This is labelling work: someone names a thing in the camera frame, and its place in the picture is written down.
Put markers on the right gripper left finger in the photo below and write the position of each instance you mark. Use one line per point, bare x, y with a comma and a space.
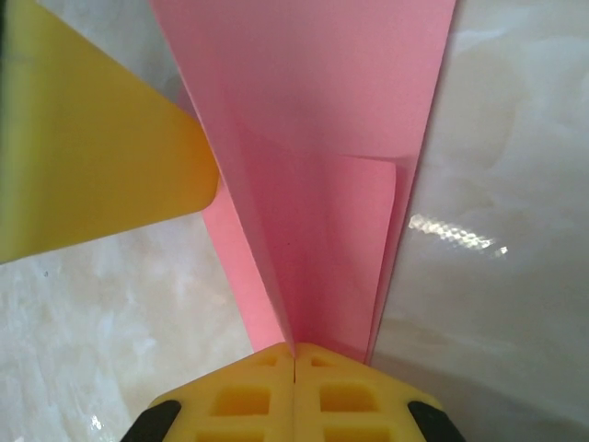
239, 405

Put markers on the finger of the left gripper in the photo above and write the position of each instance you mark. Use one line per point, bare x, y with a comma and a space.
101, 161

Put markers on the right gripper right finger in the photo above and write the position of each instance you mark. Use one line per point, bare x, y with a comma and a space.
349, 405

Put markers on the pink paper sheet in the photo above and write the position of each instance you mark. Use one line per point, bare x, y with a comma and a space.
299, 92

